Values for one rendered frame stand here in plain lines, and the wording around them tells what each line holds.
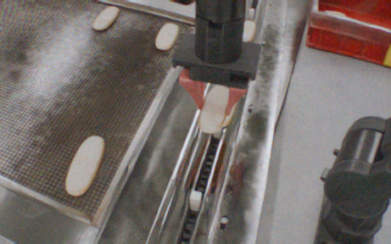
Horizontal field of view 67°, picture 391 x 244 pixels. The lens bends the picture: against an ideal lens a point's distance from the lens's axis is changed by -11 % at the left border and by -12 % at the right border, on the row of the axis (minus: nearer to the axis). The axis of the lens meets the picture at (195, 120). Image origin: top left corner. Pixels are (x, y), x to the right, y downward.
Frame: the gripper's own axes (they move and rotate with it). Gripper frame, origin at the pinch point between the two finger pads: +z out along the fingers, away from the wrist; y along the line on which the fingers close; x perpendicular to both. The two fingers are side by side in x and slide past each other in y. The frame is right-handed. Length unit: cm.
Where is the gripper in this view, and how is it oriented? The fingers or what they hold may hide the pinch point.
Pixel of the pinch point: (215, 106)
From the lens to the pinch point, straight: 46.9
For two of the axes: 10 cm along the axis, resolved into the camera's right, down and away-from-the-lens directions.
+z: 0.0, 7.1, 7.1
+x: -2.6, 6.8, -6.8
